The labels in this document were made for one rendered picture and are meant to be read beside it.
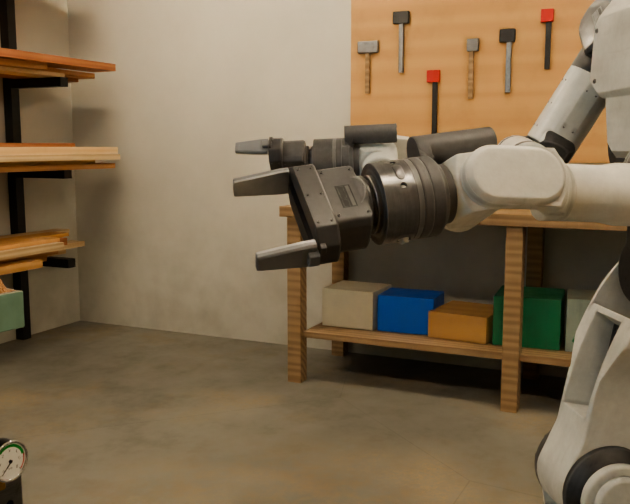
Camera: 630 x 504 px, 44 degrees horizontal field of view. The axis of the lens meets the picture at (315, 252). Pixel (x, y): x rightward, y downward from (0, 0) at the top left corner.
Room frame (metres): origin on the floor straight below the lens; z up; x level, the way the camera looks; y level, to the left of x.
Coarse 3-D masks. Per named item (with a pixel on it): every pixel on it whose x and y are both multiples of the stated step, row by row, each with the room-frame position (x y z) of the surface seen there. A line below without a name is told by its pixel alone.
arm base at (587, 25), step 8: (600, 0) 1.41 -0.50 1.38; (608, 0) 1.38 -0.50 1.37; (592, 8) 1.42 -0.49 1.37; (600, 8) 1.40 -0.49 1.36; (584, 16) 1.43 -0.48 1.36; (592, 16) 1.41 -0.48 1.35; (584, 24) 1.42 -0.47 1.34; (592, 24) 1.39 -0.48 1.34; (584, 32) 1.40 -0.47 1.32; (592, 32) 1.38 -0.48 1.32; (584, 40) 1.39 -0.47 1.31; (592, 40) 1.37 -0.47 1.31; (584, 48) 1.38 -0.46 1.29; (592, 48) 1.36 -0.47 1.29
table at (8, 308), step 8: (0, 296) 1.19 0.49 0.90; (8, 296) 1.20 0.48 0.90; (16, 296) 1.22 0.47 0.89; (0, 304) 1.19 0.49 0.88; (8, 304) 1.20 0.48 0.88; (16, 304) 1.22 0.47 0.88; (0, 312) 1.19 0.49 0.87; (8, 312) 1.20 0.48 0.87; (16, 312) 1.21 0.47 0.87; (0, 320) 1.19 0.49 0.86; (8, 320) 1.20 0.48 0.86; (16, 320) 1.21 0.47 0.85; (24, 320) 1.23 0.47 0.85; (0, 328) 1.19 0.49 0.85; (8, 328) 1.20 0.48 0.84; (16, 328) 1.21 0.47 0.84
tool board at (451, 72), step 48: (384, 0) 4.11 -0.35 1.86; (432, 0) 4.01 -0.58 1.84; (480, 0) 3.91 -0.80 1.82; (528, 0) 3.81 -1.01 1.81; (576, 0) 3.72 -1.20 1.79; (384, 48) 4.11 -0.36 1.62; (432, 48) 4.01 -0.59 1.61; (480, 48) 3.91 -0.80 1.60; (528, 48) 3.81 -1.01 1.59; (576, 48) 3.72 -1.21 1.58; (384, 96) 4.11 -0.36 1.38; (432, 96) 3.98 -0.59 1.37; (480, 96) 3.90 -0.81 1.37; (528, 96) 3.81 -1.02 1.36
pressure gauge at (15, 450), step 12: (0, 444) 1.11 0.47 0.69; (12, 444) 1.13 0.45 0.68; (0, 456) 1.11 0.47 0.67; (12, 456) 1.12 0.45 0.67; (24, 456) 1.14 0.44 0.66; (0, 468) 1.11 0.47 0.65; (12, 468) 1.12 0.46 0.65; (24, 468) 1.14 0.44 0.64; (0, 480) 1.10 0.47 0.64; (12, 480) 1.12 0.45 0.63
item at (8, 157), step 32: (0, 0) 4.50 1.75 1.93; (0, 32) 4.50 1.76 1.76; (0, 64) 3.89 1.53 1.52; (32, 64) 4.07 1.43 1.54; (64, 64) 4.20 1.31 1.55; (96, 64) 4.43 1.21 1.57; (0, 160) 3.74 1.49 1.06; (32, 160) 3.93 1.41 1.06; (64, 160) 4.13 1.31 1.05; (0, 256) 3.81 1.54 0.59; (32, 256) 4.10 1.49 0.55
